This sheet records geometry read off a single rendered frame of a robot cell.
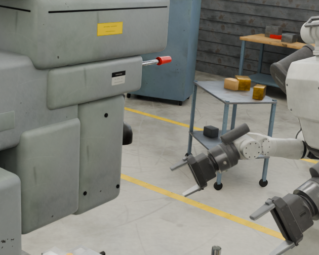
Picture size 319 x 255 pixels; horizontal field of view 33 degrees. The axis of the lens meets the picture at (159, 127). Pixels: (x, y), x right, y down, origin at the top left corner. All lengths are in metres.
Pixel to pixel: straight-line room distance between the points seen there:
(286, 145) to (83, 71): 0.84
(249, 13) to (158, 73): 2.57
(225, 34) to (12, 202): 8.87
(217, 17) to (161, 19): 8.42
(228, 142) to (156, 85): 5.90
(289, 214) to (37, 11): 0.72
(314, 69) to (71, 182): 0.75
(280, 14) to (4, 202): 8.44
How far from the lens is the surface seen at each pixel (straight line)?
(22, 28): 1.22
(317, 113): 1.59
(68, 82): 1.27
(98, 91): 1.35
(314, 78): 1.57
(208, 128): 5.39
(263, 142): 1.90
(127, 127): 1.64
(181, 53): 7.48
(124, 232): 4.15
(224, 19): 9.83
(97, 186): 1.48
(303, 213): 1.32
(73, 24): 1.25
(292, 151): 1.89
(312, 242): 1.80
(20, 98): 1.20
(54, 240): 4.04
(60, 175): 1.33
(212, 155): 1.78
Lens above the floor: 1.98
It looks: 17 degrees down
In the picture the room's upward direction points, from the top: 4 degrees clockwise
